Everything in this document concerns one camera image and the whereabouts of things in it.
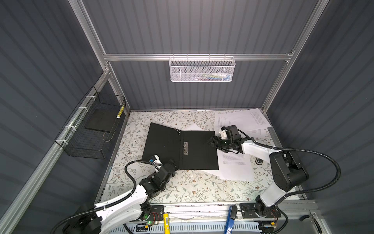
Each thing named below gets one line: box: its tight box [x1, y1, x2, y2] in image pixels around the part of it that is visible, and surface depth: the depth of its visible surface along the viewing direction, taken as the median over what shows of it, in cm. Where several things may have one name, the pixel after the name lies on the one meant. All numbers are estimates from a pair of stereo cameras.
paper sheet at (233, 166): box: [204, 148, 254, 181], surface depth 93 cm
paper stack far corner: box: [214, 108, 272, 138], surface depth 116 cm
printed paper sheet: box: [183, 123, 203, 131], surface depth 111 cm
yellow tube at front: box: [163, 213, 171, 234], surface depth 71 cm
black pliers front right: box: [299, 210, 323, 234], surface depth 74 cm
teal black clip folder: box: [141, 122, 220, 171], surface depth 98 cm
